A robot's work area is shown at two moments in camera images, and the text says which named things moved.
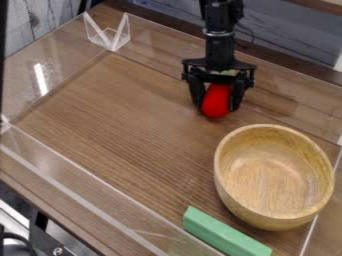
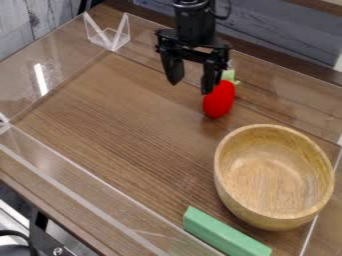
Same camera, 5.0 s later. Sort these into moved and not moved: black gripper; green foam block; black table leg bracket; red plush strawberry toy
Moved: black gripper
Not moved: black table leg bracket; red plush strawberry toy; green foam block
